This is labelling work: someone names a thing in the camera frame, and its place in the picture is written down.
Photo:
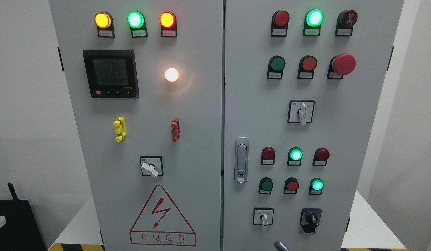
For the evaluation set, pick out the green indicator light top left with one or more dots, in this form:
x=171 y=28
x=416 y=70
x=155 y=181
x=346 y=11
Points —
x=137 y=24

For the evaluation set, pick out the red push button upper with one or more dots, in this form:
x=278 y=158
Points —
x=307 y=67

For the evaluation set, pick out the red lit indicator light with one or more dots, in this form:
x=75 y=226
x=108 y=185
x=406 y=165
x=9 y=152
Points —
x=168 y=22

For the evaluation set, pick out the grey cabinet door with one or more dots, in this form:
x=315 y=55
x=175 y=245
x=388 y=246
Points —
x=257 y=108
x=191 y=165

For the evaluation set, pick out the silver door handle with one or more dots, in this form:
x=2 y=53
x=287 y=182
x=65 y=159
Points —
x=241 y=159

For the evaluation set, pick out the red terminal connector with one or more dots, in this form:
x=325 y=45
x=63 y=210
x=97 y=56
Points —
x=175 y=129

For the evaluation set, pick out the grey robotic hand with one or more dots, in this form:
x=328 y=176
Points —
x=280 y=246

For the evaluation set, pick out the grey right cabinet door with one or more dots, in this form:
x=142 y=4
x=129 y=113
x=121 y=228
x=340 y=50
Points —
x=257 y=108

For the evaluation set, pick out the green indicator light top right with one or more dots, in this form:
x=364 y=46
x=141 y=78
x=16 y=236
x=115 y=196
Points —
x=312 y=22

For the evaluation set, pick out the red emergency stop button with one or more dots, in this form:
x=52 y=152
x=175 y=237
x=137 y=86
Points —
x=341 y=65

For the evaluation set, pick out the green lit indicator middle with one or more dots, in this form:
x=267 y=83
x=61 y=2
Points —
x=295 y=155

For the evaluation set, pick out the dark red indicator middle right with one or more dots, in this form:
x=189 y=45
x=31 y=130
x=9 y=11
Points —
x=321 y=157

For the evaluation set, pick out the red push button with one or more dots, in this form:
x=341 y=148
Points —
x=307 y=67
x=291 y=186

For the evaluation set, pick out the black digital power meter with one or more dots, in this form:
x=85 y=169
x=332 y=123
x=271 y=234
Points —
x=111 y=73

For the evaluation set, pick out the green push button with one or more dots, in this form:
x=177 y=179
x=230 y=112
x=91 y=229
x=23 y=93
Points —
x=275 y=67
x=265 y=186

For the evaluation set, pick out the white rotary switch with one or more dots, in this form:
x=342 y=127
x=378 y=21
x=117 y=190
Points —
x=263 y=216
x=301 y=111

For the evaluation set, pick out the green push button upper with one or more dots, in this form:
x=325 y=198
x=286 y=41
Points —
x=275 y=67

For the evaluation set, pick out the black rotary selector switch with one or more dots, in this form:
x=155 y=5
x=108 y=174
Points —
x=310 y=219

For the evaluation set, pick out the green lit button lower right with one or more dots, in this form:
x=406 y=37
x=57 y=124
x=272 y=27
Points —
x=316 y=186

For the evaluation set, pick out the yellow indicator light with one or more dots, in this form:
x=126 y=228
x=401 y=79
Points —
x=104 y=23

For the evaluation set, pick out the dark red indicator top right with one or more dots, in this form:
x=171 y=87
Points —
x=279 y=24

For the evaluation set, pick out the white rotary switch upper right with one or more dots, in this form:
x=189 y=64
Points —
x=301 y=111

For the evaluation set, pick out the white rotary switch lower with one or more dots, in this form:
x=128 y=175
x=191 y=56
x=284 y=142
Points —
x=263 y=216

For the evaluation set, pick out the red black buzzer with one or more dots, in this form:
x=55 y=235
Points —
x=345 y=23

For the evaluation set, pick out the white rotary switch left door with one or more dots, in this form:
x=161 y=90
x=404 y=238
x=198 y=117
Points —
x=151 y=166

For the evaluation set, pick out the grey left cabinet door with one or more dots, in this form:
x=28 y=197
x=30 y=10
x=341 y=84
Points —
x=191 y=165

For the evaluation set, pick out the red push button lower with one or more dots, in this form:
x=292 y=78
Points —
x=291 y=186

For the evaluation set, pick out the white lit indicator light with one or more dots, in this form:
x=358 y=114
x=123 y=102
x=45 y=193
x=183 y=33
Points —
x=171 y=74

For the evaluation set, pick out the green push button lower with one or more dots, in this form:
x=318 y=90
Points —
x=265 y=186

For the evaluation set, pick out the dark red indicator middle left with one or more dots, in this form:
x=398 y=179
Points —
x=268 y=156

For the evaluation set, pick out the green indicator light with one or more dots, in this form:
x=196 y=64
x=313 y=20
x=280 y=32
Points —
x=137 y=24
x=312 y=22

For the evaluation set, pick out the yellow terminal connector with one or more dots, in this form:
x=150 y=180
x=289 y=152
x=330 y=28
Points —
x=119 y=129

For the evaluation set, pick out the red lightning warning sticker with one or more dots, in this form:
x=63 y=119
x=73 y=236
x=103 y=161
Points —
x=161 y=222

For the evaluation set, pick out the dark red indicator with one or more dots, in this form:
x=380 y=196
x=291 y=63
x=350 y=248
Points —
x=279 y=24
x=268 y=156
x=321 y=157

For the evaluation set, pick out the black box at left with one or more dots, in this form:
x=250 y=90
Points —
x=20 y=232

